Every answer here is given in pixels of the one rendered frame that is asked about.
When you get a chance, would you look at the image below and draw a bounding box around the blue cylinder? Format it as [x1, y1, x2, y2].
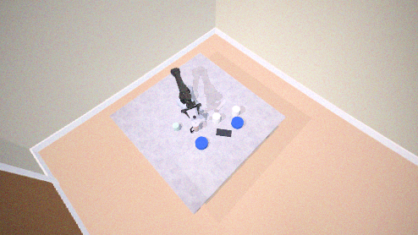
[231, 117, 244, 129]
[195, 137, 208, 150]

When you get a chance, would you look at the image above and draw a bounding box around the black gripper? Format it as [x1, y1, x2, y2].
[181, 103, 201, 118]

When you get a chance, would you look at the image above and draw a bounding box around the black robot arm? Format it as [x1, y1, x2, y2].
[170, 68, 195, 108]

